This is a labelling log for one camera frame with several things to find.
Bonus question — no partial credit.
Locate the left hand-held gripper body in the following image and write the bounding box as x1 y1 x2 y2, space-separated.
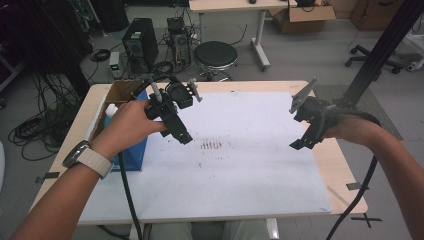
143 75 204 122

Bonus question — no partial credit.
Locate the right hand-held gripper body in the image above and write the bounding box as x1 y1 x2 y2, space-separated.
288 76 338 141

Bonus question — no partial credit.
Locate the blue cardboard box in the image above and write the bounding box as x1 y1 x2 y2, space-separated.
88 79 149 173

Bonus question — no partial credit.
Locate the person's right hand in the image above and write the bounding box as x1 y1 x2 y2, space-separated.
321 114 373 145

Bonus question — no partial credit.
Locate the person's left hand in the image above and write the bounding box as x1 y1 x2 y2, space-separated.
89 99 168 161

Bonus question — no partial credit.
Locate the light wooden table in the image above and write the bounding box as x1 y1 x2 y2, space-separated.
29 79 369 228

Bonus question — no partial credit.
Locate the small black computer tower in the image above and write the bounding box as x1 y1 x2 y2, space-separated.
166 17 193 68

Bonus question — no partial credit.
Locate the black round stool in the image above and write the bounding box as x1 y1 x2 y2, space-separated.
193 40 239 83

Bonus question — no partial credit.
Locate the black tape strip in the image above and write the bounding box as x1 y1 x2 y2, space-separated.
34 171 61 184
345 182 369 192

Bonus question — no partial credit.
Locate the large black computer tower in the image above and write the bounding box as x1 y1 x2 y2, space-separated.
121 17 160 74

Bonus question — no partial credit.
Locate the grey floor mat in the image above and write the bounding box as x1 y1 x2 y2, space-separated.
313 84 404 141

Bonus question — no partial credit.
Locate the white power unit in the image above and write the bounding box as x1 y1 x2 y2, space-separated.
108 51 122 80

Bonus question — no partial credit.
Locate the white table sheet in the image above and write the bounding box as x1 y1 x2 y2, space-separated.
78 91 333 225

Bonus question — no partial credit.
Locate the black office chair base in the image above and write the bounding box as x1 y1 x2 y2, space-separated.
344 44 405 75

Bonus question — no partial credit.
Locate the open brown cardboard box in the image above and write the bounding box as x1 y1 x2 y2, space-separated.
268 4 337 35

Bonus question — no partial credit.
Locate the black tape cross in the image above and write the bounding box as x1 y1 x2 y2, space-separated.
350 213 383 229

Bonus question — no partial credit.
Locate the white-legged wooden desk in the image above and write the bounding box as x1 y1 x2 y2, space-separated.
188 0 298 73

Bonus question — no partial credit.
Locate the closed brown cardboard box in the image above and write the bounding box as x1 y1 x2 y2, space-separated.
349 0 406 33

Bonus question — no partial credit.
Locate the dark curtain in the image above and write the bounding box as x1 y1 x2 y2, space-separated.
0 0 94 98

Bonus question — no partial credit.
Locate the black cable coil by towers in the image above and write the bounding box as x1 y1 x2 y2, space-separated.
151 60 174 77

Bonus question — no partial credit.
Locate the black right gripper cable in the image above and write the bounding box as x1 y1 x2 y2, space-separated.
324 106 383 240

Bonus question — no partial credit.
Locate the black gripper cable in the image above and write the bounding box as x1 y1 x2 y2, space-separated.
118 74 174 240
324 106 383 240

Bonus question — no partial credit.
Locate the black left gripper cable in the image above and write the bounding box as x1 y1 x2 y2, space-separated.
118 74 174 240

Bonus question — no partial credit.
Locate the wristwatch with beige strap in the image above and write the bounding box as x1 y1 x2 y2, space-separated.
62 140 114 180

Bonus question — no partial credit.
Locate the small black cable coil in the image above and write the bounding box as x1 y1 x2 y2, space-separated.
89 48 112 63

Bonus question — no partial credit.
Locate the black metal stand post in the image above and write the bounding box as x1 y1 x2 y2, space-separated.
336 0 424 116

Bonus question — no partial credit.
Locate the bundle of black floor cables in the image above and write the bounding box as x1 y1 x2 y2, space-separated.
8 71 83 162

